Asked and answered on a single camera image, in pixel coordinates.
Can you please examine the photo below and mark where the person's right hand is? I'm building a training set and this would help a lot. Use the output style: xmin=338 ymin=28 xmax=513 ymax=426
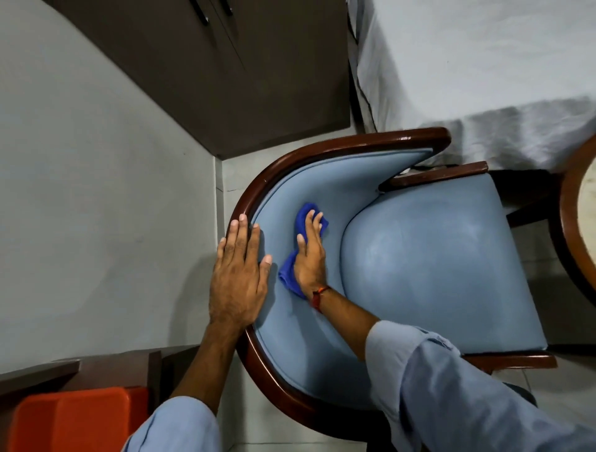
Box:
xmin=293 ymin=210 xmax=329 ymax=301

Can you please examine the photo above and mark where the person's left hand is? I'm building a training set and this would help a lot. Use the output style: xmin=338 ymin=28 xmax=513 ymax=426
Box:
xmin=208 ymin=214 xmax=273 ymax=332

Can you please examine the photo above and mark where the blue cleaning cloth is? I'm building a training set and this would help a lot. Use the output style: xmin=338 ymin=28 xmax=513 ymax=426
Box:
xmin=278 ymin=202 xmax=329 ymax=300

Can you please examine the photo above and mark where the person's left forearm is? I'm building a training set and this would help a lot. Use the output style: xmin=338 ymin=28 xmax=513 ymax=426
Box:
xmin=122 ymin=320 xmax=255 ymax=452

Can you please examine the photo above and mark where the person's right forearm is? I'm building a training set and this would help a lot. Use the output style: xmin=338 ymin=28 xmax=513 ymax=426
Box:
xmin=309 ymin=285 xmax=596 ymax=452

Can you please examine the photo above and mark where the red thread wristband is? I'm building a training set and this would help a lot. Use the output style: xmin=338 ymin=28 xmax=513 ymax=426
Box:
xmin=310 ymin=285 xmax=332 ymax=312

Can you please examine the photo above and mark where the blue upholstered wooden armchair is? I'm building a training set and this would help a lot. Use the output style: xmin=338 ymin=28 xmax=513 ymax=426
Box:
xmin=224 ymin=127 xmax=558 ymax=443

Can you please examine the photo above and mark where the dark brown wooden cabinet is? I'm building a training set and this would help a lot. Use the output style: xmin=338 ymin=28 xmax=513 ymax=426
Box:
xmin=43 ymin=0 xmax=352 ymax=161

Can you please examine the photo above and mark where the brown wooden desk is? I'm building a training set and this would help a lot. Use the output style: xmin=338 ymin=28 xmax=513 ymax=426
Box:
xmin=0 ymin=345 xmax=202 ymax=422

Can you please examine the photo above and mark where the white bed sheet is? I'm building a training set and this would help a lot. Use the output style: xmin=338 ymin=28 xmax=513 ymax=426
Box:
xmin=346 ymin=0 xmax=596 ymax=174

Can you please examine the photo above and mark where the orange plastic stool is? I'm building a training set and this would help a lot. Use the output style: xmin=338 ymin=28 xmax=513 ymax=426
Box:
xmin=7 ymin=386 xmax=150 ymax=452

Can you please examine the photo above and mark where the round wooden table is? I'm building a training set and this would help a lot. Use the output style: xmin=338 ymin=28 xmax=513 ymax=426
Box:
xmin=548 ymin=134 xmax=596 ymax=309

